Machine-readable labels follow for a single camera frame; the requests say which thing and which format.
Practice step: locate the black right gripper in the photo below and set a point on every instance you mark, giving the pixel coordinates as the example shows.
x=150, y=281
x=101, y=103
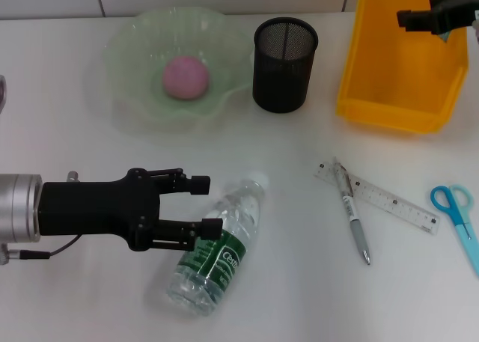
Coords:
x=460, y=11

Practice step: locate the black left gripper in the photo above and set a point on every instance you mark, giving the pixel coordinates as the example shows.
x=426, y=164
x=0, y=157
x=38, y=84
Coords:
x=97, y=207

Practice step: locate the clear water bottle green label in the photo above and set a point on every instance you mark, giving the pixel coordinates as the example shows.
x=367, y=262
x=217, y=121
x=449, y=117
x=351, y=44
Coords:
x=232, y=207

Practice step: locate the pink peach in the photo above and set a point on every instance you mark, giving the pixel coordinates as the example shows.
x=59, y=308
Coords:
x=185, y=78

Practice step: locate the transparent plastic ruler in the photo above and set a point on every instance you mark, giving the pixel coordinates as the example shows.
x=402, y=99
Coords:
x=393, y=203

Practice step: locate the blue teal scissors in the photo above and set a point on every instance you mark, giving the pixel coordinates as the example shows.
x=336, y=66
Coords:
x=462, y=222

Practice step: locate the black mesh pen holder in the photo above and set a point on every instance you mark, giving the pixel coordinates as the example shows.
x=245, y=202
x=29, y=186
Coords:
x=284, y=76

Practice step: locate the clear grey ballpoint pen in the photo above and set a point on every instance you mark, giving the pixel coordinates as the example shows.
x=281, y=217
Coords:
x=351, y=211

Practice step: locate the green glass fruit plate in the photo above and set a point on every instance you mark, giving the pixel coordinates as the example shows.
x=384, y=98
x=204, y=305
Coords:
x=131, y=57

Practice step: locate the yellow plastic bin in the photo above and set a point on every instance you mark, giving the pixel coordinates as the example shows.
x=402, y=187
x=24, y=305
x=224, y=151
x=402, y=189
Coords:
x=396, y=76

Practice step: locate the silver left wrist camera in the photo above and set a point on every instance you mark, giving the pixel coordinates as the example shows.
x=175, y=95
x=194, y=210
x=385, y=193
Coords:
x=2, y=93

